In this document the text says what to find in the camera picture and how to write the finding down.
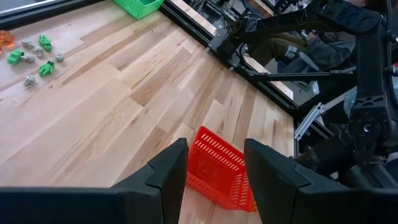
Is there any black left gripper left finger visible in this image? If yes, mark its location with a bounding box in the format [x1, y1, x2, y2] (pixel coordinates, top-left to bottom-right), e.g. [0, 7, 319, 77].
[0, 138, 190, 224]

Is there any black aluminium table frame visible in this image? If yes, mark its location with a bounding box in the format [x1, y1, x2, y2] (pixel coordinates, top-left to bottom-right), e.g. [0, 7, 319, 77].
[0, 0, 333, 141]

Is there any grey office chair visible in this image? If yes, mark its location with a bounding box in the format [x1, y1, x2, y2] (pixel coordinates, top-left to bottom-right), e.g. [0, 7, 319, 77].
[276, 45, 323, 94]

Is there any green monster figure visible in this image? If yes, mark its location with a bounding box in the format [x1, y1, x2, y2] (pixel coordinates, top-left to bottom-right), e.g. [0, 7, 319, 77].
[6, 49, 24, 66]
[39, 60, 55, 77]
[38, 34, 53, 52]

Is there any red plastic basket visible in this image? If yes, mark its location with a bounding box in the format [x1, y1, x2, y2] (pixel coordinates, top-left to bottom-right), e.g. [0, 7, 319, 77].
[185, 126, 258, 213]

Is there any green plastic basket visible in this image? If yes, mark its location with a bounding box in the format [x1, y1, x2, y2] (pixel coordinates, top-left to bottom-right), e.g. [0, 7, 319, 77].
[112, 0, 165, 20]

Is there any person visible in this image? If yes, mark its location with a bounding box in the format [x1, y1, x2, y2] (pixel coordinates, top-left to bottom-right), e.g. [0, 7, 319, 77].
[250, 29, 357, 75]

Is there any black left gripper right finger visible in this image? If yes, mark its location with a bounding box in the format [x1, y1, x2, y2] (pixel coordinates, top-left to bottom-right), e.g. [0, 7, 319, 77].
[244, 138, 398, 224]

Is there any orange translucent pumpkin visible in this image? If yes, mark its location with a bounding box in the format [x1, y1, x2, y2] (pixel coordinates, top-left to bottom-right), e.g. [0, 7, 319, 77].
[0, 30, 16, 49]

